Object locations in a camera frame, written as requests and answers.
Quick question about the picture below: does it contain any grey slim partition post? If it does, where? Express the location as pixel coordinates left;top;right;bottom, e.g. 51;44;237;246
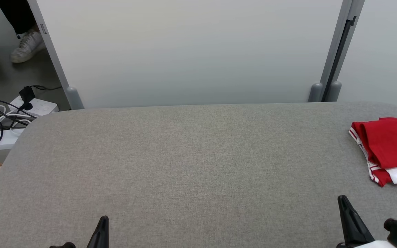
28;0;85;110

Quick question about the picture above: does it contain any red shirt with white sleeves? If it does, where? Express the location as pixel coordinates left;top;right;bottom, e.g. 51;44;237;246
349;117;397;187

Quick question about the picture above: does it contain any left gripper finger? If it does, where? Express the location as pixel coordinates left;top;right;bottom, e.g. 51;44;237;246
86;216;105;248
99;216;110;248

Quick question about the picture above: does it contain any white sneaker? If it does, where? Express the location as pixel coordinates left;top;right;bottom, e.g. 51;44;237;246
10;29;45;63

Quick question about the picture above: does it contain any white power strip with cables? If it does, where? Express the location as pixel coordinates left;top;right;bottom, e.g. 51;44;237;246
0;79;63;149

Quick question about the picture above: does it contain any grey double partition post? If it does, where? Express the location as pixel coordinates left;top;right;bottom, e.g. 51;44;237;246
308;0;366;103

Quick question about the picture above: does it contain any black trouser leg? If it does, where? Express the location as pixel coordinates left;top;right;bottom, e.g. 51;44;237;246
0;0;37;35

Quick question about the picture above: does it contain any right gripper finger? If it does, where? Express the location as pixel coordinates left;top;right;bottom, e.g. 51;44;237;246
342;195;375;246
337;195;359;247

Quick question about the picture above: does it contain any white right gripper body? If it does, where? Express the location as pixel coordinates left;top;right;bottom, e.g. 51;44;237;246
336;240;397;248

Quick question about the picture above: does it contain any black plug adapter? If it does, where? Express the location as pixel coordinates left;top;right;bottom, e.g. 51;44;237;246
19;86;36;111

